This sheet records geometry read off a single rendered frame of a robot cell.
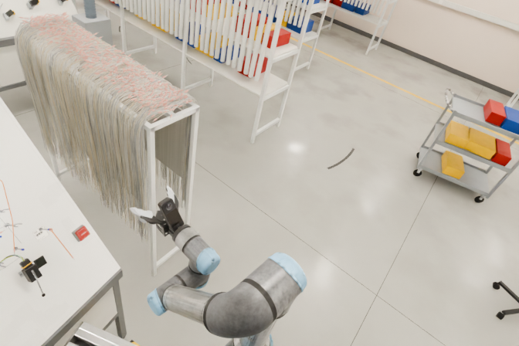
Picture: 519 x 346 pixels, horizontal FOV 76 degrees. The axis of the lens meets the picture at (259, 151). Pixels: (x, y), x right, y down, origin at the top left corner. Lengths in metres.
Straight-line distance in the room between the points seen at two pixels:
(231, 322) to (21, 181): 1.18
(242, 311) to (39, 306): 1.15
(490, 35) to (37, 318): 8.26
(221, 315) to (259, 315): 0.09
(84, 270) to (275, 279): 1.18
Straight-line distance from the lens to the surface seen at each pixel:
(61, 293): 1.82
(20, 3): 4.37
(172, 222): 1.15
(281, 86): 4.05
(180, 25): 4.29
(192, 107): 1.96
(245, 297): 0.81
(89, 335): 0.54
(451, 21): 8.52
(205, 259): 1.09
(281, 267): 0.86
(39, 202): 1.75
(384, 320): 3.16
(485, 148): 4.49
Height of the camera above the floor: 2.52
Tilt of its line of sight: 39 degrees down
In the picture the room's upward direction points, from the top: 14 degrees clockwise
